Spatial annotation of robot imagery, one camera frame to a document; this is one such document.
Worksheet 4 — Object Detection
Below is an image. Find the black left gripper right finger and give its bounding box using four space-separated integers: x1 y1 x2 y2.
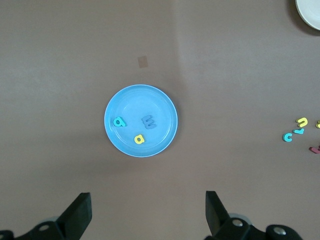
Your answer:
204 191 305 240

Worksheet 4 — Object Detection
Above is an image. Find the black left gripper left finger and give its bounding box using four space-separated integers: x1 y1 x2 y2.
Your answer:
0 192 93 240

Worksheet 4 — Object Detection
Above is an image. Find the yellow letter a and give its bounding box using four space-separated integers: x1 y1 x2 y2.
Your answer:
133 133 146 145

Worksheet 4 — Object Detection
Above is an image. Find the cyan letter a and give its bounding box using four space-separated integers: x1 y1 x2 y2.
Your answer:
112 116 127 128

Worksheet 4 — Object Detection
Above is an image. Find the blue letter m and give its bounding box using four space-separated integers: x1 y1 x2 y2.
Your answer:
141 115 158 130

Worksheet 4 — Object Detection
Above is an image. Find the blue plate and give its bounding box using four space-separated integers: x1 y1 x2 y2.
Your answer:
103 84 179 158

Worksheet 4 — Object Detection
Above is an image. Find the white plate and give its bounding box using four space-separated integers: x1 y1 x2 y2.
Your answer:
294 0 320 31

